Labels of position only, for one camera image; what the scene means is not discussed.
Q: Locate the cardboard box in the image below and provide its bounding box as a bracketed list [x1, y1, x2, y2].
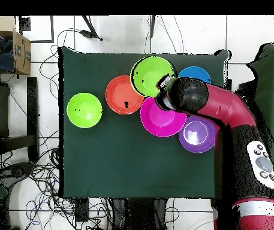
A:
[0, 16, 32, 75]

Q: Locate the dark blue bag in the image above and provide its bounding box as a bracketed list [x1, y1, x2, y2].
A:
[0, 39, 16, 74]

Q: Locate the green plastic bowl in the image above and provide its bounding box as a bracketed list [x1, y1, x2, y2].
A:
[130, 55, 177, 98]
[66, 92, 103, 129]

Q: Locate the purple plastic bowl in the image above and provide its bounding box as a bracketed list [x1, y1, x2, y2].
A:
[178, 115, 218, 154]

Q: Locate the dark green tablecloth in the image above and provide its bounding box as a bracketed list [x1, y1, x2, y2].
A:
[58, 46, 231, 201]

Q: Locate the light blue plastic bowl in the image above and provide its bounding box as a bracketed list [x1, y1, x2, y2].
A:
[177, 66, 212, 84]

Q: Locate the black table leg frame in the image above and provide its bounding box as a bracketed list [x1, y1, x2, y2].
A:
[0, 76, 40, 164]

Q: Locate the black power adapter box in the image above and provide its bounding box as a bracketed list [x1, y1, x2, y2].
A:
[75, 198, 89, 222]

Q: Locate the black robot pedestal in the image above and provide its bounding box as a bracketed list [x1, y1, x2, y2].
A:
[112, 198, 168, 230]

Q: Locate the pink plastic bowl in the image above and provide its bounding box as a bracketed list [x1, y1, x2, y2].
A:
[140, 96, 188, 138]

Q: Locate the large orange-red plastic bowl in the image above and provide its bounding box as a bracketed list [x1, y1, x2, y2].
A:
[105, 75, 145, 115]

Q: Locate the black metal floor frame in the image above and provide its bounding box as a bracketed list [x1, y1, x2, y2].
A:
[18, 15, 55, 44]

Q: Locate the black tripod leg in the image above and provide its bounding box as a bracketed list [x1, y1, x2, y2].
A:
[80, 15, 103, 42]
[149, 15, 156, 38]

